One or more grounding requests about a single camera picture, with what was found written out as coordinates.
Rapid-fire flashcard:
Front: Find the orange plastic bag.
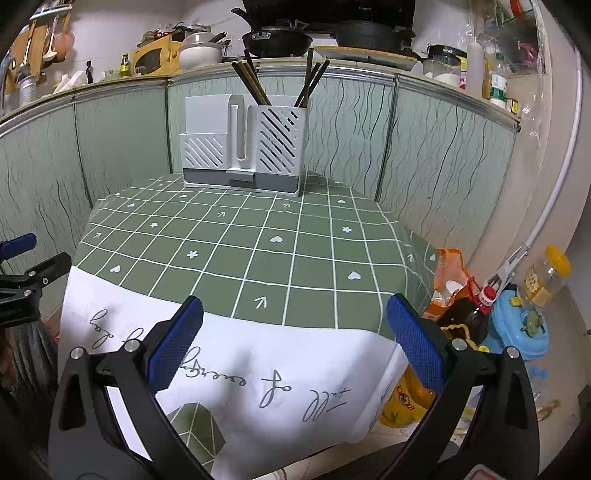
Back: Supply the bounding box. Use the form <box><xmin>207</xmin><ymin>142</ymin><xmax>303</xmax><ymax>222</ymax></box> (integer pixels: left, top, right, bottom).
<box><xmin>422</xmin><ymin>248</ymin><xmax>476</xmax><ymax>319</ymax></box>

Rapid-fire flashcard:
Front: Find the hanging wooden cutting board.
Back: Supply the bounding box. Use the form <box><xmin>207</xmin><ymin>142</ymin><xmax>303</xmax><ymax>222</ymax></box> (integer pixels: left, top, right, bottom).
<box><xmin>9</xmin><ymin>18</ymin><xmax>51</xmax><ymax>70</ymax></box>

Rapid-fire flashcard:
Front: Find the yellow pouch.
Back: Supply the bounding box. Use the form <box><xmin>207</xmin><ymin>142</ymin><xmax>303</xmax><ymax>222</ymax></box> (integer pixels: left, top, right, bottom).
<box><xmin>379</xmin><ymin>364</ymin><xmax>435</xmax><ymax>428</ymax></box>

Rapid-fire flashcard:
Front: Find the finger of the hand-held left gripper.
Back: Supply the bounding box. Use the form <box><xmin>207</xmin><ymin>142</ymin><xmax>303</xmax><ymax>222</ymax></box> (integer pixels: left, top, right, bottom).
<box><xmin>18</xmin><ymin>251</ymin><xmax>73</xmax><ymax>289</ymax></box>
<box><xmin>0</xmin><ymin>232</ymin><xmax>38</xmax><ymax>261</ymax></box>

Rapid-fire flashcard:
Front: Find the black wok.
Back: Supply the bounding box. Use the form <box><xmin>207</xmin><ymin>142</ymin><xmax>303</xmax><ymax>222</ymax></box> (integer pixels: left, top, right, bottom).
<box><xmin>231</xmin><ymin>7</ymin><xmax>315</xmax><ymax>58</ymax></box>

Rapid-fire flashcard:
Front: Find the blue plastic container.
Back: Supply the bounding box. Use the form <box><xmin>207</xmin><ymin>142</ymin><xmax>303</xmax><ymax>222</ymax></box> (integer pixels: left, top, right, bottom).
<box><xmin>490</xmin><ymin>286</ymin><xmax>551</xmax><ymax>361</ymax></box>

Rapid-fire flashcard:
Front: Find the white pot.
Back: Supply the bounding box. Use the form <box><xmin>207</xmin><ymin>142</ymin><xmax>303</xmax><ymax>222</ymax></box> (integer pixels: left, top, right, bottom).
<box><xmin>178</xmin><ymin>41</ymin><xmax>225</xmax><ymax>68</ymax></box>

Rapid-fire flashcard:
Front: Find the green checked tablecloth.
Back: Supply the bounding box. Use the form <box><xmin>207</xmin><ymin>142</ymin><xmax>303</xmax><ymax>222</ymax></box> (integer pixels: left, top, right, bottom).
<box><xmin>58</xmin><ymin>168</ymin><xmax>439</xmax><ymax>480</ymax></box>

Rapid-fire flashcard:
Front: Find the dark sauce bottle red cap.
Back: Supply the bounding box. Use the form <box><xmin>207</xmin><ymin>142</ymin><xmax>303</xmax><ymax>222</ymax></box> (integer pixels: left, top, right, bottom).
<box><xmin>434</xmin><ymin>281</ymin><xmax>497</xmax><ymax>344</ymax></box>

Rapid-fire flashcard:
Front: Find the yellow-capped clear jar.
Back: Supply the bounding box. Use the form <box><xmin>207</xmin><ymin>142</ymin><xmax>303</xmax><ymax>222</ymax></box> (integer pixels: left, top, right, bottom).
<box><xmin>522</xmin><ymin>246</ymin><xmax>572</xmax><ymax>308</ymax></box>

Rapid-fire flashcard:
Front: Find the white pipe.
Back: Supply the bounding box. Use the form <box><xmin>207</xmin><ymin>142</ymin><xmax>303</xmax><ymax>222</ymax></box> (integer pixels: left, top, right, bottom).
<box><xmin>524</xmin><ymin>69</ymin><xmax>583</xmax><ymax>252</ymax></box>

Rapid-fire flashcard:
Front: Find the white squeeze bottle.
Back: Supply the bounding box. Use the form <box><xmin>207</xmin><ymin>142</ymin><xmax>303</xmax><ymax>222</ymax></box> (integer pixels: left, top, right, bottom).
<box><xmin>465</xmin><ymin>34</ymin><xmax>485</xmax><ymax>93</ymax></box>

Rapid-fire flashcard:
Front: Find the green-label jar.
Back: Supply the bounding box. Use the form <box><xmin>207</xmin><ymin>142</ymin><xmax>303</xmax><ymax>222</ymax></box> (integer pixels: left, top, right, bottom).
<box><xmin>489</xmin><ymin>69</ymin><xmax>509</xmax><ymax>107</ymax></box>

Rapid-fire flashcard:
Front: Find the metal cup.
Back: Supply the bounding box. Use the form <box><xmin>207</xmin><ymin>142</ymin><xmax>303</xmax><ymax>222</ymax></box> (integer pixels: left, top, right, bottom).
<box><xmin>18</xmin><ymin>76</ymin><xmax>38</xmax><ymax>109</ymax></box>

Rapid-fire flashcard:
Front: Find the yellow toaster oven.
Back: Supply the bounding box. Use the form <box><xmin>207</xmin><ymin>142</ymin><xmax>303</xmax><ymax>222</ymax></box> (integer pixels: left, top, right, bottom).
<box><xmin>133</xmin><ymin>39</ymin><xmax>183</xmax><ymax>77</ymax></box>

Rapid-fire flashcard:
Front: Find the metal clip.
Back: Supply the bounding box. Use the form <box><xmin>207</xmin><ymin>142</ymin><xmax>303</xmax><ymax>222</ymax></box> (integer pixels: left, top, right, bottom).
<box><xmin>489</xmin><ymin>247</ymin><xmax>529</xmax><ymax>289</ymax></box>

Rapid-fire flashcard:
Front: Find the black-lidded blender jar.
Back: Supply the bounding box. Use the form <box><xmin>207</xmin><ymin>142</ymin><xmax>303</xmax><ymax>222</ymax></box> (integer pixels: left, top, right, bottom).
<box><xmin>422</xmin><ymin>44</ymin><xmax>467</xmax><ymax>88</ymax></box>

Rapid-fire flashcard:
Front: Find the person's grey trouser leg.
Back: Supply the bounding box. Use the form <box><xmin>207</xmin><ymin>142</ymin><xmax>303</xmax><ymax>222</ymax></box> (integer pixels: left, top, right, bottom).
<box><xmin>7</xmin><ymin>318</ymin><xmax>61</xmax><ymax>407</ymax></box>

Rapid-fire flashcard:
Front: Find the black range hood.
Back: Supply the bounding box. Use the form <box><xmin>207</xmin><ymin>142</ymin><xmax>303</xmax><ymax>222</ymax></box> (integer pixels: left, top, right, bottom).
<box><xmin>241</xmin><ymin>0</ymin><xmax>416</xmax><ymax>35</ymax></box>

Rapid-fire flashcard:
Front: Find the plastic-covered shelf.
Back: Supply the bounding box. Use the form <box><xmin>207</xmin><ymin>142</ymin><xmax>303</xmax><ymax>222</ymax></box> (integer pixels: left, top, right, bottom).
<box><xmin>466</xmin><ymin>0</ymin><xmax>548</xmax><ymax>77</ymax></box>

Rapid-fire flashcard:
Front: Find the white plastic utensil holder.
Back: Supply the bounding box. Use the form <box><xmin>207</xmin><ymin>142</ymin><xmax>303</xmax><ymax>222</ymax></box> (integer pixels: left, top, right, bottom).
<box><xmin>181</xmin><ymin>93</ymin><xmax>309</xmax><ymax>198</ymax></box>

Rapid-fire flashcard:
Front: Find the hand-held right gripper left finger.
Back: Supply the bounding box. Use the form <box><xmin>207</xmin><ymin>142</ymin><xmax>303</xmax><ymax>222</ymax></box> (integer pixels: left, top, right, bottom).
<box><xmin>48</xmin><ymin>295</ymin><xmax>213</xmax><ymax>480</ymax></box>

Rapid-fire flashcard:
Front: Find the black lidded pot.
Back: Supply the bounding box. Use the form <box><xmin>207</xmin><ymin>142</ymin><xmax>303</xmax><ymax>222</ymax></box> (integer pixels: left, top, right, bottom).
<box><xmin>333</xmin><ymin>19</ymin><xmax>416</xmax><ymax>54</ymax></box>

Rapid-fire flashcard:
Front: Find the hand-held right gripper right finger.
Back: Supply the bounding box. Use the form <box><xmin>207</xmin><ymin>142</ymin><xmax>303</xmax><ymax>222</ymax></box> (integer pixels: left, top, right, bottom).
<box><xmin>385</xmin><ymin>293</ymin><xmax>541</xmax><ymax>480</ymax></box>

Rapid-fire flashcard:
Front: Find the white tissue pack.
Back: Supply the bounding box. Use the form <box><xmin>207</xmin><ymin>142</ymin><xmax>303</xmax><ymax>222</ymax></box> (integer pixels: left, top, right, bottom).
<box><xmin>53</xmin><ymin>70</ymin><xmax>88</xmax><ymax>95</ymax></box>

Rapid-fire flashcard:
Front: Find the wooden chopstick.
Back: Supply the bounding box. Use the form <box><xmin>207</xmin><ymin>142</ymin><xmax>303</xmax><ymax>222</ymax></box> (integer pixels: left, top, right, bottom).
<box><xmin>243</xmin><ymin>48</ymin><xmax>274</xmax><ymax>107</ymax></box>
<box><xmin>303</xmin><ymin>47</ymin><xmax>315</xmax><ymax>108</ymax></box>
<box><xmin>237</xmin><ymin>61</ymin><xmax>271</xmax><ymax>107</ymax></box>

